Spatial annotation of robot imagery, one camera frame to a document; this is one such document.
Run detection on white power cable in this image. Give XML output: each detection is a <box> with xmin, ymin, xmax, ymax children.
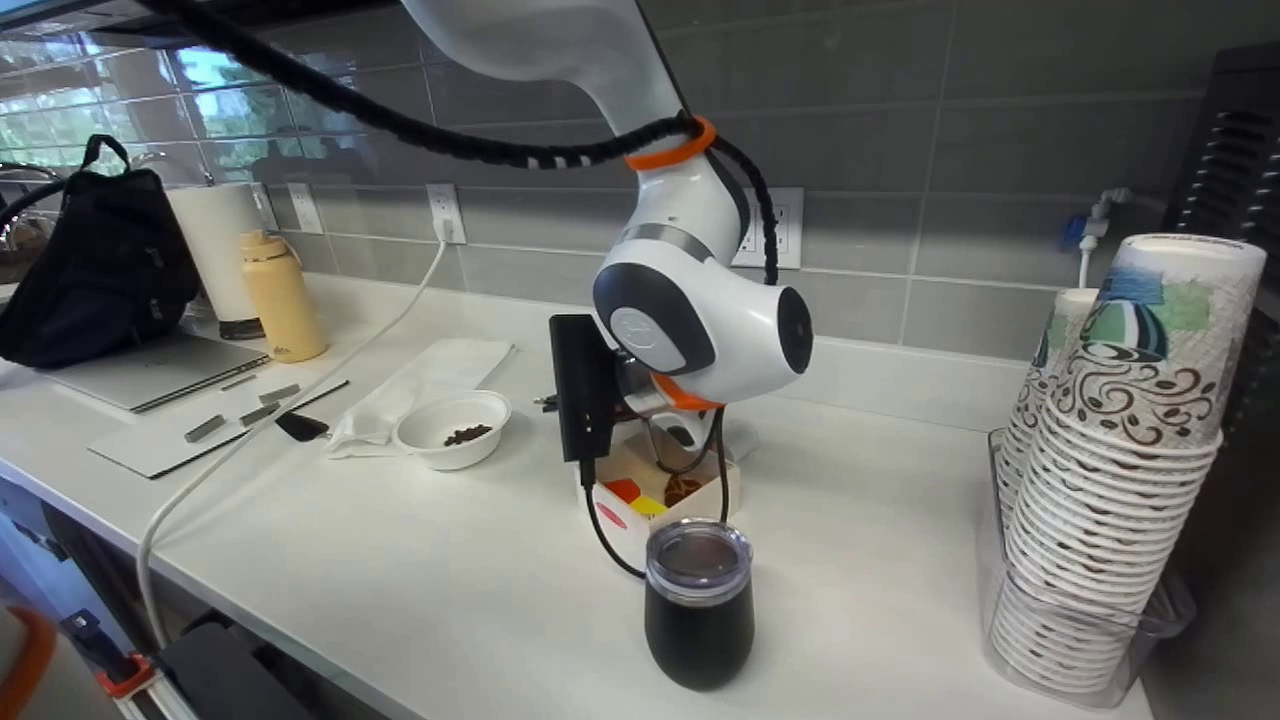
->
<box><xmin>130</xmin><ymin>197</ymin><xmax>462</xmax><ymax>654</ymax></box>

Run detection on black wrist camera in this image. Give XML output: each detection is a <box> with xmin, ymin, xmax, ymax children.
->
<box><xmin>548</xmin><ymin>317</ymin><xmax>621</xmax><ymax>465</ymax></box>

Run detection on white red cardboard box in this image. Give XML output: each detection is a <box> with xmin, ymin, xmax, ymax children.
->
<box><xmin>593</xmin><ymin>431</ymin><xmax>742</xmax><ymax>563</ymax></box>

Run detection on white bowl with beans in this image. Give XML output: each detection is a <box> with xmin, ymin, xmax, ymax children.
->
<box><xmin>393</xmin><ymin>391</ymin><xmax>513</xmax><ymax>473</ymax></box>

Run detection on black tumbler with lid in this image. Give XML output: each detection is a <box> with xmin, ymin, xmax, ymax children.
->
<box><xmin>643</xmin><ymin>520</ymin><xmax>757</xmax><ymax>692</ymax></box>

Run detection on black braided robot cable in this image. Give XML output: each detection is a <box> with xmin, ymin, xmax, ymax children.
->
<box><xmin>134</xmin><ymin>0</ymin><xmax>782</xmax><ymax>290</ymax></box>

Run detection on black backpack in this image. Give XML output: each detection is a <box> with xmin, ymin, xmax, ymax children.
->
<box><xmin>0</xmin><ymin>130</ymin><xmax>198</xmax><ymax>372</ymax></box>

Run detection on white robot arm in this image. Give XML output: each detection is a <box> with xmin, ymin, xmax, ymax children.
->
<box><xmin>402</xmin><ymin>0</ymin><xmax>813</xmax><ymax>453</ymax></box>

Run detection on stack of paper cups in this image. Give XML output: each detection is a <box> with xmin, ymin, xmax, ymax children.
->
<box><xmin>988</xmin><ymin>231</ymin><xmax>1268</xmax><ymax>702</ymax></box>

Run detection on paper towel roll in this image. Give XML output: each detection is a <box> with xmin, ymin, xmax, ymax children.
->
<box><xmin>168</xmin><ymin>183</ymin><xmax>263</xmax><ymax>339</ymax></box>

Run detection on pile of dark beans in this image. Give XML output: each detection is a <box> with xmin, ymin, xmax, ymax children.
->
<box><xmin>444</xmin><ymin>423</ymin><xmax>493</xmax><ymax>448</ymax></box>

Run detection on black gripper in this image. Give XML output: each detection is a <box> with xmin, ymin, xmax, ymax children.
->
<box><xmin>621</xmin><ymin>374</ymin><xmax>722</xmax><ymax>469</ymax></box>

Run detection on yellow bottle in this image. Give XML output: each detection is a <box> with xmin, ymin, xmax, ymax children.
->
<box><xmin>238</xmin><ymin>231</ymin><xmax>326</xmax><ymax>365</ymax></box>

